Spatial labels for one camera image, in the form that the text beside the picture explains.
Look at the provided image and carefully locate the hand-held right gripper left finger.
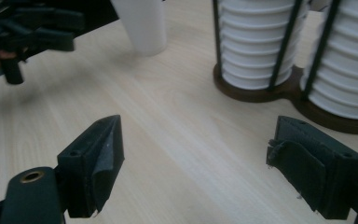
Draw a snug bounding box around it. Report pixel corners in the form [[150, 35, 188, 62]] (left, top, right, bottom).
[[56, 114, 126, 218]]

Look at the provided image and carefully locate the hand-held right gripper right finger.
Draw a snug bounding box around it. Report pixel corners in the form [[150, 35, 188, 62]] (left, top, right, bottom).
[[266, 115, 358, 220]]

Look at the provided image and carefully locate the single white paper cup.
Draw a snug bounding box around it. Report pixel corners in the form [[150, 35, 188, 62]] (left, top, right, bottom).
[[110, 0, 169, 58]]

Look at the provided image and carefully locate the black cup rack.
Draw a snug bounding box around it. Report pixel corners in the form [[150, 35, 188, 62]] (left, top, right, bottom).
[[212, 0, 358, 135]]

